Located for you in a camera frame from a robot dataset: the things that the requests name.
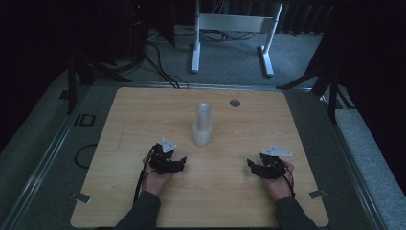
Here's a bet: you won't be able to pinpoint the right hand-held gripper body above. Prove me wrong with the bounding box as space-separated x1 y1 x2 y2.
254 145 294 180

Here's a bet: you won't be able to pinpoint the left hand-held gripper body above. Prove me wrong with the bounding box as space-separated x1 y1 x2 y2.
147 137 180 175

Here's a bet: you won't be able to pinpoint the stack of clear plastic cups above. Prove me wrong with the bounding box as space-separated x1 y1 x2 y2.
192 102 214 148

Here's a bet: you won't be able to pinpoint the person's left hand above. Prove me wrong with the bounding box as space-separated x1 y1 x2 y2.
140 152 175 196

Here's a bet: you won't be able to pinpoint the person's right hand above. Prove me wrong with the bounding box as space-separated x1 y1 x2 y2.
262 159 296 203

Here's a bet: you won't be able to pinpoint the grey tape piece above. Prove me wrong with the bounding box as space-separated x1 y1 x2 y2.
70 191 92 204
308 189 328 200

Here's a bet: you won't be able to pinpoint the black metal stand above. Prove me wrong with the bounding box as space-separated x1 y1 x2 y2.
64 30 134 116
275 32 356 125

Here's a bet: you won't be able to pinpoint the right hand-held gripper cable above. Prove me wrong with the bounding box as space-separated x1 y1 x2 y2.
282 164 297 199

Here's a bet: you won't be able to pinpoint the hand-held gripper cable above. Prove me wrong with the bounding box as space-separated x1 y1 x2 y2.
132 145 159 205
282 164 297 199

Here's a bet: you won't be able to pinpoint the left hand-held gripper cable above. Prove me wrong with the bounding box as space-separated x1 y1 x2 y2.
132 145 159 205

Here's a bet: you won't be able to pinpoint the black looped cable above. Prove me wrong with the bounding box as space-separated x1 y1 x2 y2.
74 143 99 170

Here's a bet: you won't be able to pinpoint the black floor cables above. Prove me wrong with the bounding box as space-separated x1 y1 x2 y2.
140 28 259 90

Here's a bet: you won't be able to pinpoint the white metal desk frame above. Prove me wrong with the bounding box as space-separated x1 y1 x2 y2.
190 0 284 79

